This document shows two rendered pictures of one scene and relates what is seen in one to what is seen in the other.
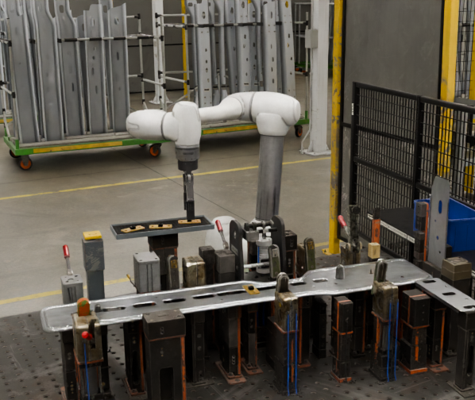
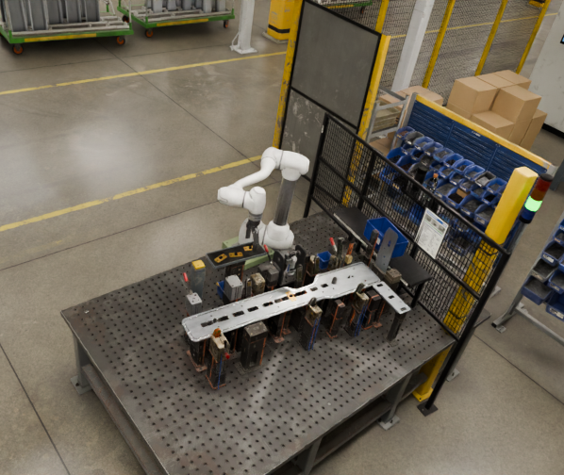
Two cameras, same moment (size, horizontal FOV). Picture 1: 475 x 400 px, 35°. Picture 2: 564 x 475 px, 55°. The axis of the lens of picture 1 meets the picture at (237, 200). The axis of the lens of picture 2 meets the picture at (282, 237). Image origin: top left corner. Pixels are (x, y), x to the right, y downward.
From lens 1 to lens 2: 1.65 m
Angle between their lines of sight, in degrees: 28
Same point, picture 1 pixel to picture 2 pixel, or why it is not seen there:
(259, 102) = (286, 161)
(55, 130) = (40, 21)
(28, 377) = (163, 343)
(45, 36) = not seen: outside the picture
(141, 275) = (232, 293)
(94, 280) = (198, 286)
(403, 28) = (346, 43)
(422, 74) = (355, 79)
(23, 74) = not seen: outside the picture
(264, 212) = (280, 221)
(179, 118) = (256, 201)
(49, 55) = not seen: outside the picture
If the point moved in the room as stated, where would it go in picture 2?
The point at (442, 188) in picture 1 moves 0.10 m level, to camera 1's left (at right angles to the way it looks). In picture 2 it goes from (392, 236) to (379, 236)
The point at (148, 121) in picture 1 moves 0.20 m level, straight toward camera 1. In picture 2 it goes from (235, 199) to (244, 219)
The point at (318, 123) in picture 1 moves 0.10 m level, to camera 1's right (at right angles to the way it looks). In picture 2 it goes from (246, 28) to (252, 28)
